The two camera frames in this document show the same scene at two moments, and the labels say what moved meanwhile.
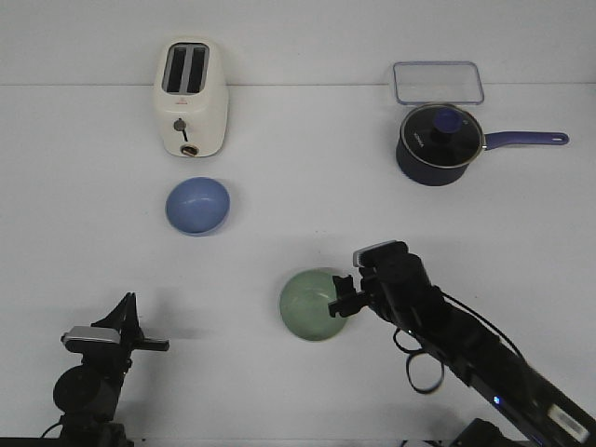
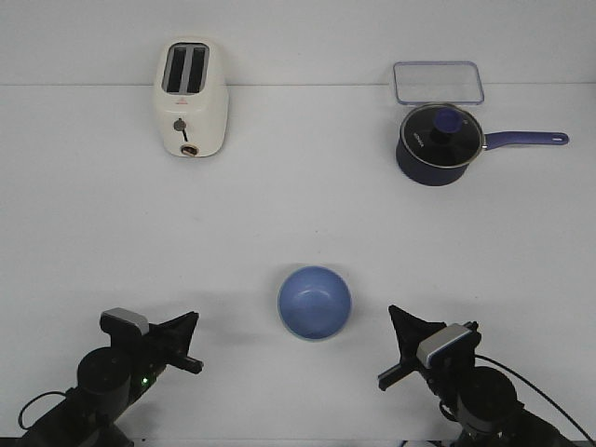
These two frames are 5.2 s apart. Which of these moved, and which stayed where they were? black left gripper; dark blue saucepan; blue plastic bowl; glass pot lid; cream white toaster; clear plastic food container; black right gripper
Moved: black right gripper; black left gripper; blue plastic bowl
Stayed: cream white toaster; clear plastic food container; glass pot lid; dark blue saucepan
